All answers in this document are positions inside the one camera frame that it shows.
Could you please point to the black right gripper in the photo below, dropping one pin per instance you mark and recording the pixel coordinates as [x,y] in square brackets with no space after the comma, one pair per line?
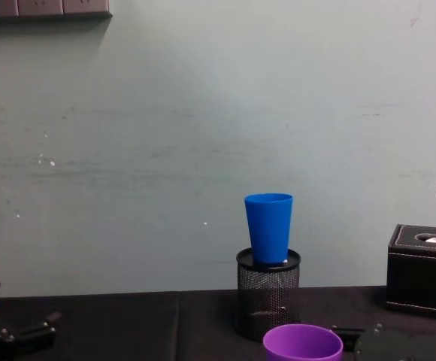
[406,347]

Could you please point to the purple plastic cup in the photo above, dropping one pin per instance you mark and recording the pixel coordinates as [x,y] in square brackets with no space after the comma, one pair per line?
[300,344]

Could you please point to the black mesh pen holder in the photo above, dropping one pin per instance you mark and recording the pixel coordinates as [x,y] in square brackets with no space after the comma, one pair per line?
[265,293]

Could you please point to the black leather tissue box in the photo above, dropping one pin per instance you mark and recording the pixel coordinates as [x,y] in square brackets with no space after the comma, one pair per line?
[421,278]

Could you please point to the black table cloth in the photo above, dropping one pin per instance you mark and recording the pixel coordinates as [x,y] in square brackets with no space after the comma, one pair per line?
[128,323]

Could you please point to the white tissue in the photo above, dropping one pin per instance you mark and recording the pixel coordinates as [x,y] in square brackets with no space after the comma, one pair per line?
[434,239]

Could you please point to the blue plastic cup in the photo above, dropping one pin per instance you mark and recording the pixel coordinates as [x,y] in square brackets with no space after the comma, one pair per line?
[268,229]

